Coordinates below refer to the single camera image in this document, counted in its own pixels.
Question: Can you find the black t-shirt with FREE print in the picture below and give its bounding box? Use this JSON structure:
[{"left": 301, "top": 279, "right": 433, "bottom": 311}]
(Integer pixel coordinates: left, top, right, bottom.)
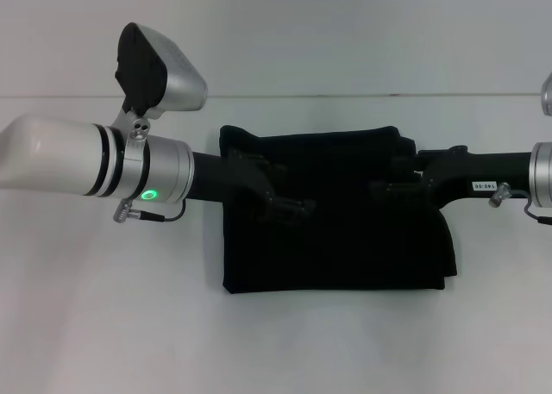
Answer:
[{"left": 217, "top": 123, "right": 460, "bottom": 296}]

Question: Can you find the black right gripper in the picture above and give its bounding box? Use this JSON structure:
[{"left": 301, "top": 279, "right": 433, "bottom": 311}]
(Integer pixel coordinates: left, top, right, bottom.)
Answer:
[{"left": 368, "top": 145, "right": 536, "bottom": 206}]

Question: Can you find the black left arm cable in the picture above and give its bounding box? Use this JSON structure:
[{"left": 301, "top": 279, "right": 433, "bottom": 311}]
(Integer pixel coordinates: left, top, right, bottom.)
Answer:
[{"left": 111, "top": 197, "right": 187, "bottom": 224}]

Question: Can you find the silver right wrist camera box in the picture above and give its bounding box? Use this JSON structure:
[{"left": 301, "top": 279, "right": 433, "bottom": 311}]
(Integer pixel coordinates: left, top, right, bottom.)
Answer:
[{"left": 540, "top": 72, "right": 552, "bottom": 116}]

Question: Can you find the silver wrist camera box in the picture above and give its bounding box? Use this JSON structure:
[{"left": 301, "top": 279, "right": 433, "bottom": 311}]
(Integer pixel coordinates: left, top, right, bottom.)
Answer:
[
  {"left": 114, "top": 22, "right": 209, "bottom": 141},
  {"left": 540, "top": 72, "right": 552, "bottom": 116}
]

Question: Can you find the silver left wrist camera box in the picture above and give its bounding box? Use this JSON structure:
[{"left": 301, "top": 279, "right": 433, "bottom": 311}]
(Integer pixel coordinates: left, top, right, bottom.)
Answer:
[{"left": 114, "top": 22, "right": 209, "bottom": 141}]

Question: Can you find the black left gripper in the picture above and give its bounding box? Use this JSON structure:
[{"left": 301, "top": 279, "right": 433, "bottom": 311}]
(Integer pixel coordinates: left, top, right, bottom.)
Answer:
[{"left": 191, "top": 145, "right": 319, "bottom": 228}]

